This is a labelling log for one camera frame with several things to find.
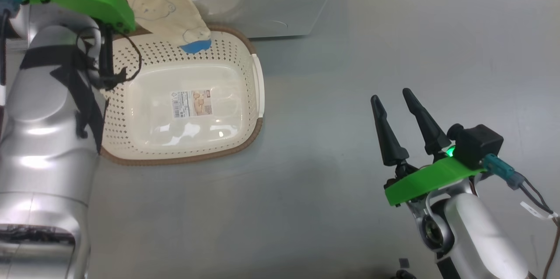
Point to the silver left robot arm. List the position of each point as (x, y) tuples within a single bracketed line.
[(43, 139)]

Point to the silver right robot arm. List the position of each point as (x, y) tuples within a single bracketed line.
[(477, 235)]

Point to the cream perforated laundry basket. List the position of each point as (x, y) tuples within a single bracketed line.
[(148, 139)]

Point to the white front-load washing machine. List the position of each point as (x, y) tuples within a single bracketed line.
[(271, 3)]

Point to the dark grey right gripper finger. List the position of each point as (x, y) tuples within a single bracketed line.
[(391, 143), (431, 132)]

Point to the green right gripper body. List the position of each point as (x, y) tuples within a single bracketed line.
[(428, 180)]

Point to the small black square marker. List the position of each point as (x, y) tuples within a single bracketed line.
[(404, 263)]

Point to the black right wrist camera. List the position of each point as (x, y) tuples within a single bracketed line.
[(479, 143)]

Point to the cream garment with blue cuff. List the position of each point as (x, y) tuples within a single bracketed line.
[(162, 3)]

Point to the basket product label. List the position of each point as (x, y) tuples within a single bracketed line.
[(191, 104)]

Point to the teal right camera connector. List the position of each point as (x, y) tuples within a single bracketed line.
[(501, 169)]

